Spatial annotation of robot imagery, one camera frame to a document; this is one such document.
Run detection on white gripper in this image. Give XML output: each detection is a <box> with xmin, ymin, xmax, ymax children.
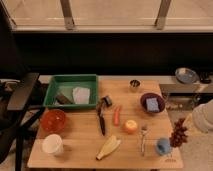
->
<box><xmin>183</xmin><ymin>104</ymin><xmax>213</xmax><ymax>133</ymax></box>

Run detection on dark red grape bunch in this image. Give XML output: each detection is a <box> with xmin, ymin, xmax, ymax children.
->
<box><xmin>169</xmin><ymin>118</ymin><xmax>187</xmax><ymax>148</ymax></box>

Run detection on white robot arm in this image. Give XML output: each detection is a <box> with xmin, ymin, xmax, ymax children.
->
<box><xmin>183</xmin><ymin>99</ymin><xmax>213</xmax><ymax>136</ymax></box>

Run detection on blue plastic cup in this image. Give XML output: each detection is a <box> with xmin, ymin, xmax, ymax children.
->
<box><xmin>155</xmin><ymin>138</ymin><xmax>172</xmax><ymax>156</ymax></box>

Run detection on small metal cup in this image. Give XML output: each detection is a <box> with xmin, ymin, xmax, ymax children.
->
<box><xmin>130</xmin><ymin>79</ymin><xmax>140</xmax><ymax>89</ymax></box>

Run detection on white plastic cup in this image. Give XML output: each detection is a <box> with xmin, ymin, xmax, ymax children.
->
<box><xmin>42</xmin><ymin>134</ymin><xmax>64</xmax><ymax>156</ymax></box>

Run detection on blue sponge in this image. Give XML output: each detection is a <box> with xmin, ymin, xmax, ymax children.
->
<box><xmin>146</xmin><ymin>98</ymin><xmax>159</xmax><ymax>112</ymax></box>

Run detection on dark purple bowl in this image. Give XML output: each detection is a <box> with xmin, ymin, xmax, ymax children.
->
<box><xmin>140</xmin><ymin>93</ymin><xmax>165</xmax><ymax>115</ymax></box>

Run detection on dark round object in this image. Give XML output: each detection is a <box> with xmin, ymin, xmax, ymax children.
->
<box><xmin>199</xmin><ymin>72</ymin><xmax>212</xmax><ymax>84</ymax></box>

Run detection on silver fork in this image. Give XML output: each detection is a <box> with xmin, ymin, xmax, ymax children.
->
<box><xmin>141</xmin><ymin>125</ymin><xmax>148</xmax><ymax>156</ymax></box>

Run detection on silver metal bowl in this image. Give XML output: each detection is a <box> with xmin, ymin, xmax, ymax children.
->
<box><xmin>175</xmin><ymin>67</ymin><xmax>198</xmax><ymax>84</ymax></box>

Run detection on orange fruit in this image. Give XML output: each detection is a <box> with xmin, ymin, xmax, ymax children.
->
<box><xmin>124</xmin><ymin>120</ymin><xmax>138</xmax><ymax>134</ymax></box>

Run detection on orange carrot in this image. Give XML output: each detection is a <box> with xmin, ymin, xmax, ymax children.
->
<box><xmin>113</xmin><ymin>106</ymin><xmax>122</xmax><ymax>126</ymax></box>

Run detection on yellow banana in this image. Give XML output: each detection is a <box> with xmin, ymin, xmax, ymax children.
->
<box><xmin>96</xmin><ymin>135</ymin><xmax>121</xmax><ymax>160</ymax></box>

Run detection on black peeler tool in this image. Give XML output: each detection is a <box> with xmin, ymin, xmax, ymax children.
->
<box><xmin>97</xmin><ymin>96</ymin><xmax>112</xmax><ymax>111</ymax></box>

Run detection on white folded cloth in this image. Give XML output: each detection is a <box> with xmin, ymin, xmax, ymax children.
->
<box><xmin>72</xmin><ymin>87</ymin><xmax>90</xmax><ymax>104</ymax></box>

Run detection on green plastic tray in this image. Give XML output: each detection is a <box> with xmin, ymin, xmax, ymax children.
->
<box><xmin>43</xmin><ymin>74</ymin><xmax>98</xmax><ymax>110</ymax></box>

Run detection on dark brown block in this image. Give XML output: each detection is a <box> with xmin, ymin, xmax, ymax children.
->
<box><xmin>56</xmin><ymin>94</ymin><xmax>71</xmax><ymax>104</ymax></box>

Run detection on orange plastic bowl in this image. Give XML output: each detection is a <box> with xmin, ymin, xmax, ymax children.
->
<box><xmin>40</xmin><ymin>109</ymin><xmax>66</xmax><ymax>133</ymax></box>

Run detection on black office chair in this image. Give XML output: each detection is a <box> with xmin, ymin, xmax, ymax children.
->
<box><xmin>0</xmin><ymin>73</ymin><xmax>44</xmax><ymax>171</ymax></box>

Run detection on black handled knife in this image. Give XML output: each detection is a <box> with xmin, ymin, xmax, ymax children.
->
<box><xmin>97</xmin><ymin>107</ymin><xmax>106</xmax><ymax>136</ymax></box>

